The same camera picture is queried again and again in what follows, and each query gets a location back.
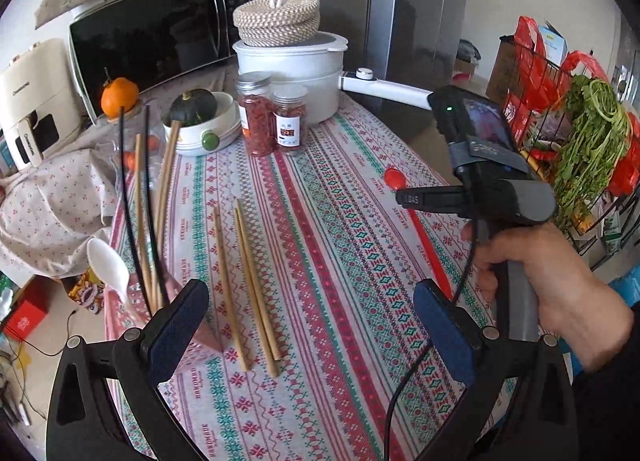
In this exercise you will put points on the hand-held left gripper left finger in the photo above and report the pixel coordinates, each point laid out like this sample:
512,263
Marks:
180,336

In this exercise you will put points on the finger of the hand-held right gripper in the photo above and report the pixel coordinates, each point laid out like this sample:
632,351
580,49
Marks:
430,198

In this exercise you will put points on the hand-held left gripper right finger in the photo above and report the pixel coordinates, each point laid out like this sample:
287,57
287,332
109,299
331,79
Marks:
442,336

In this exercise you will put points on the pink perforated plastic basket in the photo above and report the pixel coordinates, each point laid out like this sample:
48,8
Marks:
207,333

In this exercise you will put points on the red plastic spoon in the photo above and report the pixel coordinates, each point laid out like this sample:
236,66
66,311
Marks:
395,177

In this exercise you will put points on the white plastic spoon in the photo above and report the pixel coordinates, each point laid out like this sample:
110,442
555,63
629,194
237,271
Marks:
107,266

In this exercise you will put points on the person's right hand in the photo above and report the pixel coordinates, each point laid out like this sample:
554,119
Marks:
580,301

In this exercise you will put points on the red and white packet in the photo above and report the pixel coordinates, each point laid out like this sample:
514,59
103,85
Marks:
515,116

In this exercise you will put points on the green leafy vegetables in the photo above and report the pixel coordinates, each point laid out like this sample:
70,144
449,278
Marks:
590,141

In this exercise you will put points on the printed yellow cardboard box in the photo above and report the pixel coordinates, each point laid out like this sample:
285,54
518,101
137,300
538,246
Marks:
87,291

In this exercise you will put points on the large red plastic bag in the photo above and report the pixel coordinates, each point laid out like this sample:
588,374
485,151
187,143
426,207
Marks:
535,71

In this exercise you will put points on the patterned striped tablecloth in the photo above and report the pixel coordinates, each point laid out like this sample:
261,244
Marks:
325,291

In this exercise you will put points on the small cardboard box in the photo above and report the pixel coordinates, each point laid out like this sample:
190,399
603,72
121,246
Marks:
462,72

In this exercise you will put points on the black bag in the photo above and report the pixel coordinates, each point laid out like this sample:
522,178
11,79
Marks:
468,51

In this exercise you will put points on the red plastic bag with vegetables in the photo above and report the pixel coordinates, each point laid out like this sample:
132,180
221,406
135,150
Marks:
582,63

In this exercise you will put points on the blue and white box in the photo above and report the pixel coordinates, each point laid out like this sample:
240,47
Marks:
552,41

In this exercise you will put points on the red gift box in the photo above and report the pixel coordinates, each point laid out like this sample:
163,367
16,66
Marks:
25,316

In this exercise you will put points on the small jar with red label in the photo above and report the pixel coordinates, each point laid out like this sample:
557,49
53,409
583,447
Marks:
290,126

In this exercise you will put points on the floral cloth furniture cover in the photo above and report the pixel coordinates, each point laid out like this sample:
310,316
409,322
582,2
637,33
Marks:
55,206

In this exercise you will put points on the grey refrigerator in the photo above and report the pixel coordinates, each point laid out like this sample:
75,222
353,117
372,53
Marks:
415,16

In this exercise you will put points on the small tangerine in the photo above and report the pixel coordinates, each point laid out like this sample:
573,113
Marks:
129,160
153,142

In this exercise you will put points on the white electric pot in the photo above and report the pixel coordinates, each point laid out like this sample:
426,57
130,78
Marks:
295,71

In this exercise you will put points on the tall jar of red berries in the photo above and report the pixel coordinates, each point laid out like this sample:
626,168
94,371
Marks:
256,121

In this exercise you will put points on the clear glass jar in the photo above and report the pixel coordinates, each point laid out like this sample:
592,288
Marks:
131,138

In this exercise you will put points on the white bowl with green knob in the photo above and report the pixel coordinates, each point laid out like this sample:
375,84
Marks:
222,128

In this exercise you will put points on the dark green squash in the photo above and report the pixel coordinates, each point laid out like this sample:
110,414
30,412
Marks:
192,106

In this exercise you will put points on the large orange with stem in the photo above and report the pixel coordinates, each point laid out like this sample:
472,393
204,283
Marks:
119,97

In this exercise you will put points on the white air fryer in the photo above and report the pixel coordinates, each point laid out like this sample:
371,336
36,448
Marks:
35,101

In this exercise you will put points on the black microwave oven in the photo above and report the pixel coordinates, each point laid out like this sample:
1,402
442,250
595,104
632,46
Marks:
150,41

